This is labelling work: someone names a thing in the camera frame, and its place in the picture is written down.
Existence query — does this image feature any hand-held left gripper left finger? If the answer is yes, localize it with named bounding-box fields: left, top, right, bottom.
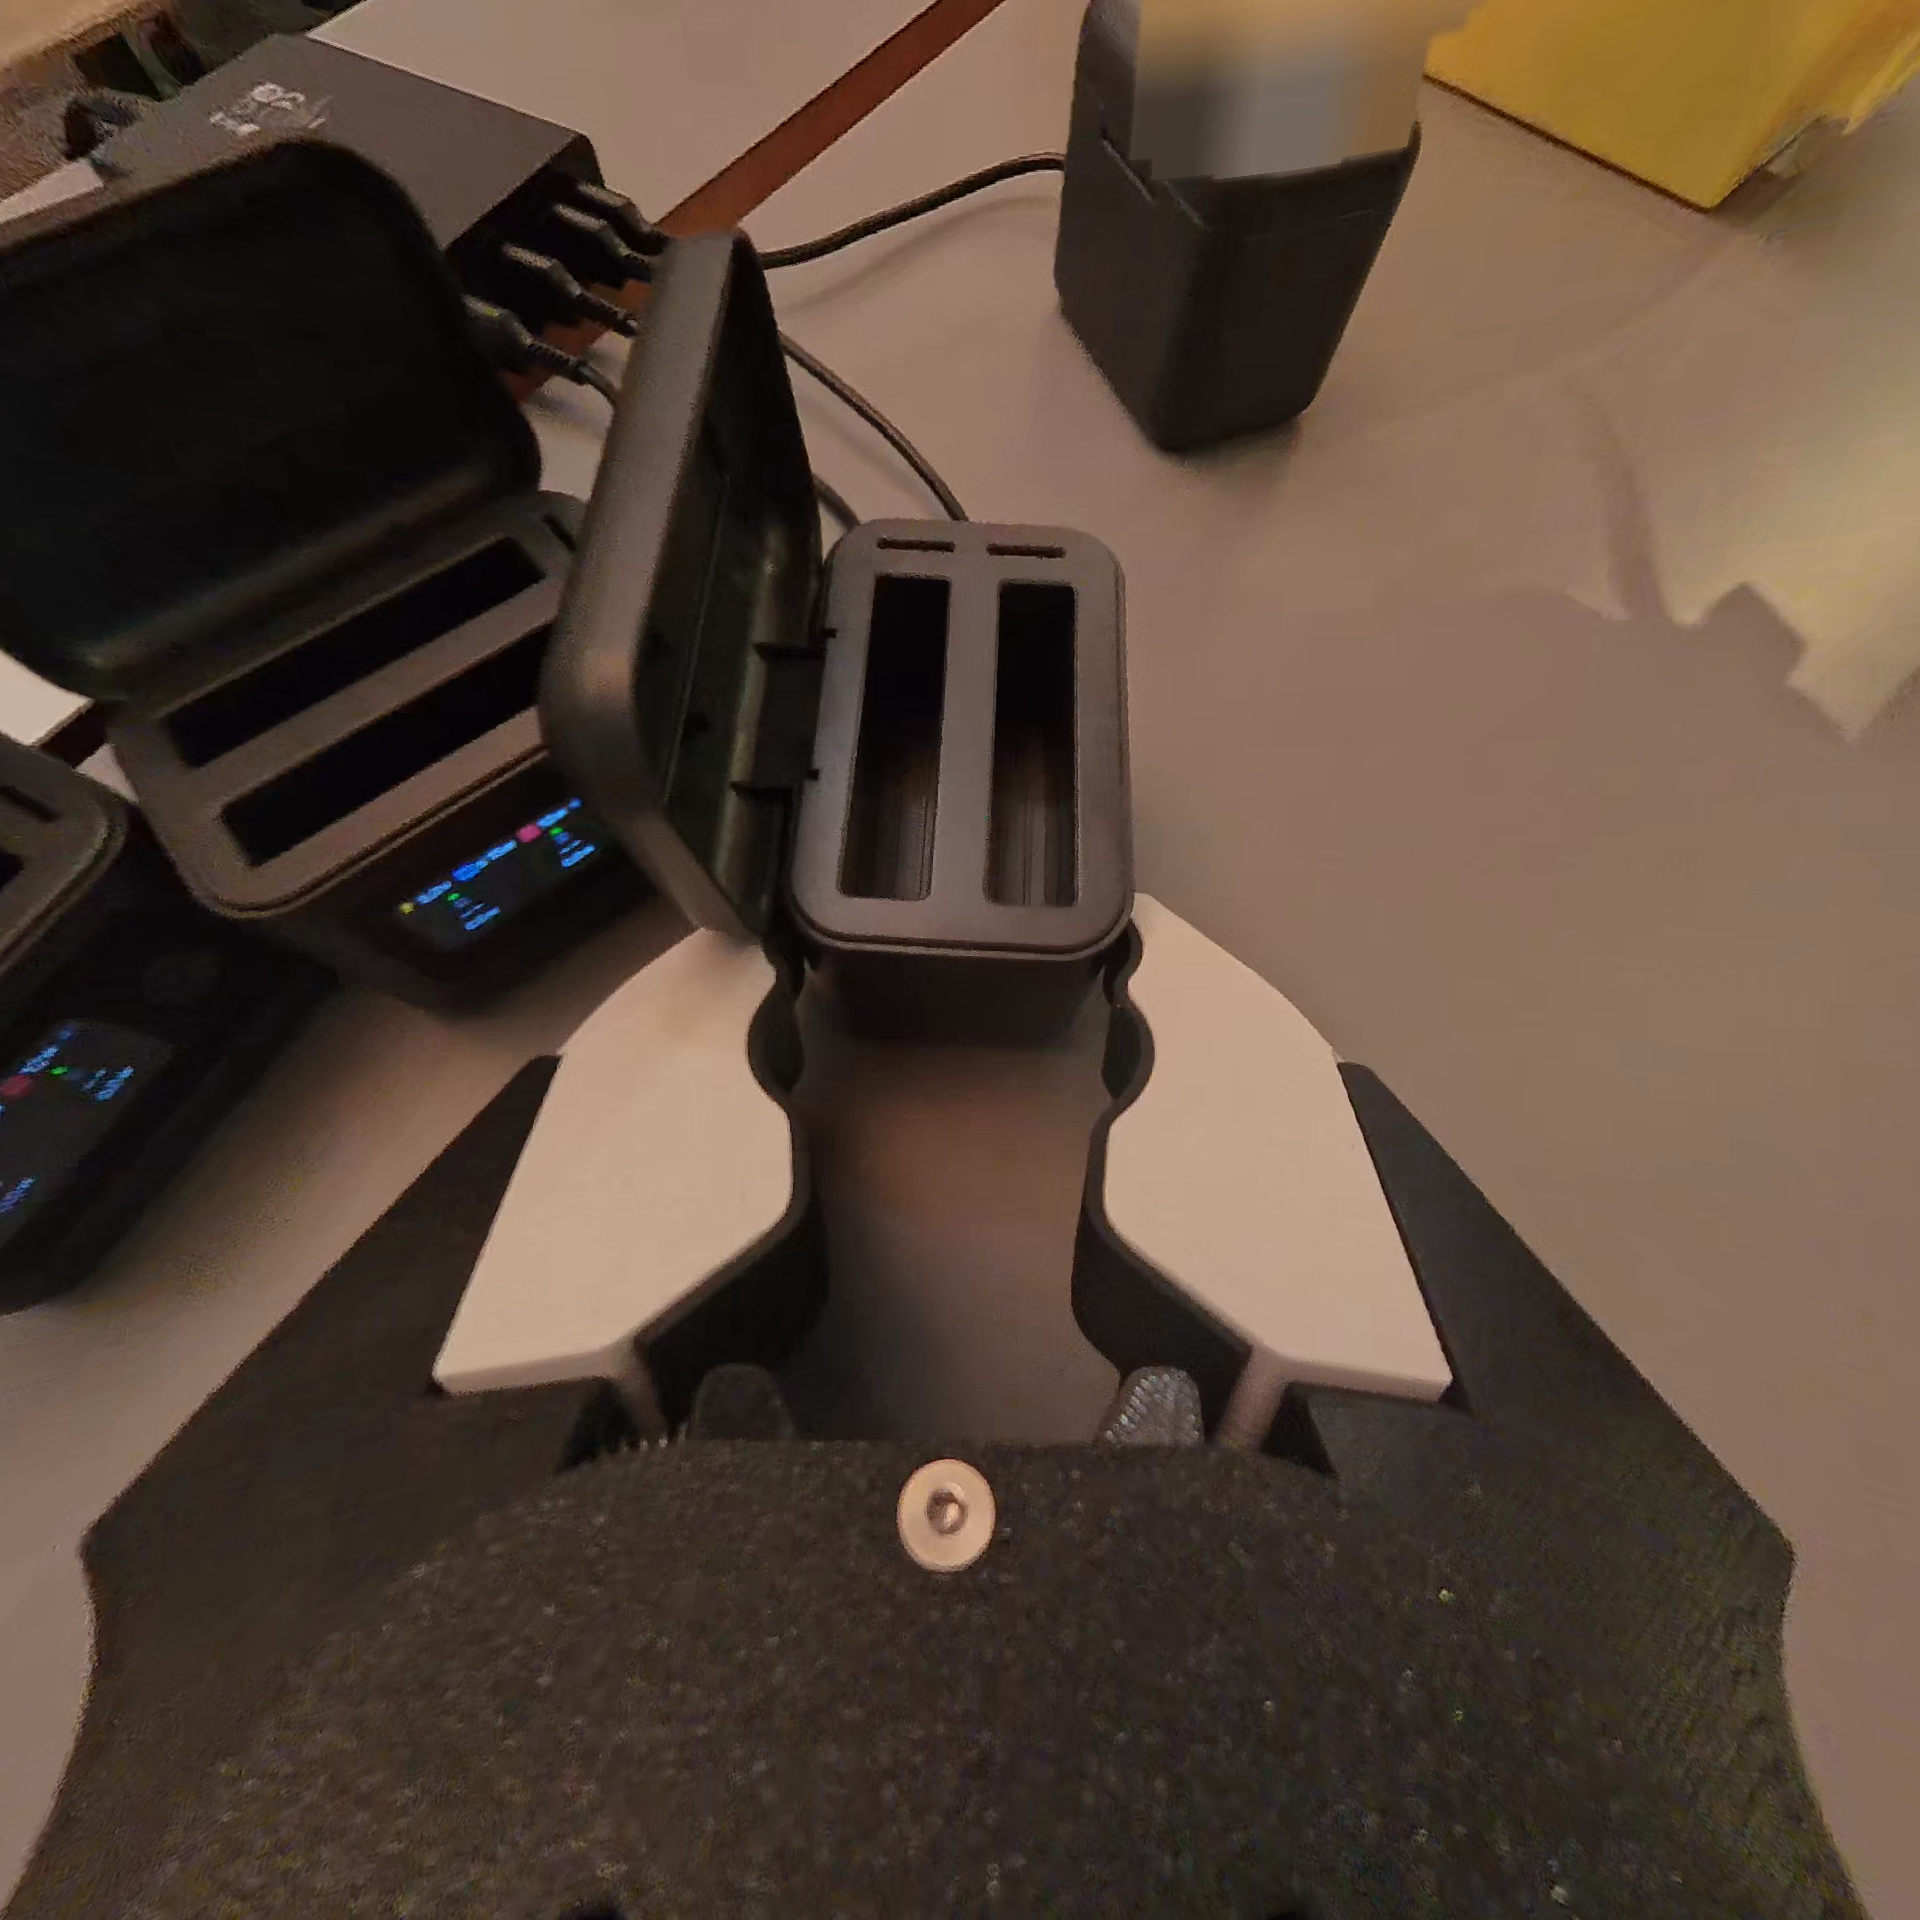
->
left=436, top=895, right=827, bottom=1413

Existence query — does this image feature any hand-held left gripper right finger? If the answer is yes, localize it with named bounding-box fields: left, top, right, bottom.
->
left=1065, top=895, right=1456, bottom=1430

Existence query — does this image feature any black battery charging case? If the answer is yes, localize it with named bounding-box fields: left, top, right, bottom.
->
left=541, top=236, right=1142, bottom=1436
left=0, top=135, right=668, bottom=1013
left=0, top=735, right=331, bottom=1311
left=1052, top=0, right=1426, bottom=452

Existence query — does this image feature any yellow plastic bin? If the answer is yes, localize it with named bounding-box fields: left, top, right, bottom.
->
left=1426, top=0, right=1920, bottom=212

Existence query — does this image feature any white stand base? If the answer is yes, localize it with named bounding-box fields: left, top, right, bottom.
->
left=0, top=646, right=98, bottom=758

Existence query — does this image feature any black multi-port power hub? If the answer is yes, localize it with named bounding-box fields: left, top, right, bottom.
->
left=67, top=0, right=662, bottom=394

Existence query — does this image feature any black charging cable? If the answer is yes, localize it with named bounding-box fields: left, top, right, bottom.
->
left=646, top=157, right=1076, bottom=278
left=774, top=331, right=969, bottom=528

